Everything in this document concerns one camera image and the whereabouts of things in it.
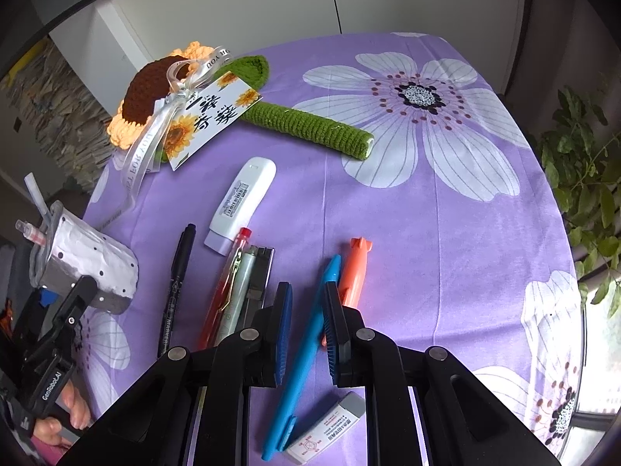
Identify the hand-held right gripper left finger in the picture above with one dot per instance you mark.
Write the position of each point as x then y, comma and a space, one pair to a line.
284, 335

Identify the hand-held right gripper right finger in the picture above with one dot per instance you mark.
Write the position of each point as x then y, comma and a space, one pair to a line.
332, 340

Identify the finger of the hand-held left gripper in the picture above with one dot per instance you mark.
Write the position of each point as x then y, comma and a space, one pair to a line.
73, 308

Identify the blue pen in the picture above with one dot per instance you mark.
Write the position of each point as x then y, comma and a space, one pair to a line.
303, 364

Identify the white dotted pen holder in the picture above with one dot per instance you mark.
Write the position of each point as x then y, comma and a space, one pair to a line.
92, 257

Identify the pale grey-green pen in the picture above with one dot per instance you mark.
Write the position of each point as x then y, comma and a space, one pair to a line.
240, 281

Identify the orange rocket-shaped pen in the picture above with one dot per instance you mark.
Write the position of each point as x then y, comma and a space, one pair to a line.
354, 272

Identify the black marker pen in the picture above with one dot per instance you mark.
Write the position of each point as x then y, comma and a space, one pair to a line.
174, 291

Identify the person's left forearm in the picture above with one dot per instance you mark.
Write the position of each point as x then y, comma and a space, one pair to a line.
51, 456

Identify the person's left hand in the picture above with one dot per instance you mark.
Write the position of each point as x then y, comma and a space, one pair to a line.
77, 410

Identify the clear pen with red ink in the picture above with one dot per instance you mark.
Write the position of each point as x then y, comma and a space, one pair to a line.
34, 234

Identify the white eraser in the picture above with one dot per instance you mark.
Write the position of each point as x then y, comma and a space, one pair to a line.
320, 429

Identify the purple floral tablecloth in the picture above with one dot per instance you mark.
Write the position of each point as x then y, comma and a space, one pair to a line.
388, 252

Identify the clear plastic tube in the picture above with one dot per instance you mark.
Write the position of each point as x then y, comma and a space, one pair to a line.
35, 194

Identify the white correction tape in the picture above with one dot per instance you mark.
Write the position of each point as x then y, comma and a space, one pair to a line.
240, 199

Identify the stack of books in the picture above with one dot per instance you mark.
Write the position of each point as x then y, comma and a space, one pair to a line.
63, 107

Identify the crochet sunflower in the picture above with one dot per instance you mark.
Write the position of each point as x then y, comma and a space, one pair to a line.
145, 92

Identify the sunflower print gift tag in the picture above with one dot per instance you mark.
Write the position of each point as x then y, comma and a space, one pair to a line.
213, 116

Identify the translucent white ribbon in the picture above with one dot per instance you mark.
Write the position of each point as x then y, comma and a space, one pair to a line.
212, 61

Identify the green potted plant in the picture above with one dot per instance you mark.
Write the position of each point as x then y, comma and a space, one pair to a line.
582, 179

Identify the white wardrobe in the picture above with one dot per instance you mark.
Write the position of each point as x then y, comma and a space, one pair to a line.
242, 5

